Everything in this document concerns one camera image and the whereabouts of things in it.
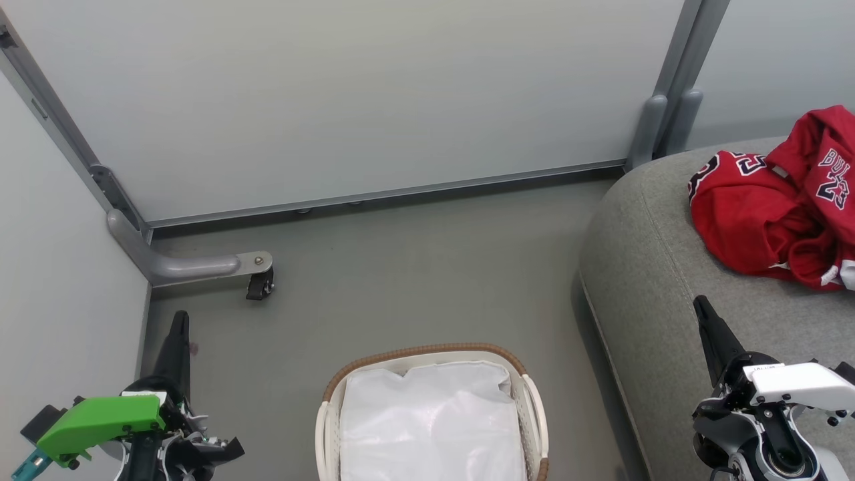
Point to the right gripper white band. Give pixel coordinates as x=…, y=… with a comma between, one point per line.
x=795, y=384

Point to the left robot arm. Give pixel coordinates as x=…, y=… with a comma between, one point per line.
x=143, y=464

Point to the grey partition bottom rail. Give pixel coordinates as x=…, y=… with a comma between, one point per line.
x=401, y=190
x=143, y=327

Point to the grey partition frame post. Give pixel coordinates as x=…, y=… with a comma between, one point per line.
x=685, y=120
x=646, y=133

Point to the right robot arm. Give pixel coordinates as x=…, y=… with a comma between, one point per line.
x=775, y=447

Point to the grey fabric sofa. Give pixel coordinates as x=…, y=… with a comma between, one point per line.
x=668, y=267

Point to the black caster wheel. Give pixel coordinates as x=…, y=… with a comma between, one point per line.
x=259, y=286

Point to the white laundry basket brown rim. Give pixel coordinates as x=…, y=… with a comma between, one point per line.
x=325, y=434

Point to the red basketball jersey white trim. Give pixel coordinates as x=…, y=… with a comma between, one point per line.
x=748, y=220

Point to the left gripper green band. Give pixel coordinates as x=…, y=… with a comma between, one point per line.
x=100, y=421

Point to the grey partition corner post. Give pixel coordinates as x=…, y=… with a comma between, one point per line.
x=60, y=127

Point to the white cloth in basket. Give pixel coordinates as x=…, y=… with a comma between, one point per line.
x=427, y=427

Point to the grey partition support foot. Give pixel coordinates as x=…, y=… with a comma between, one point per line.
x=187, y=267

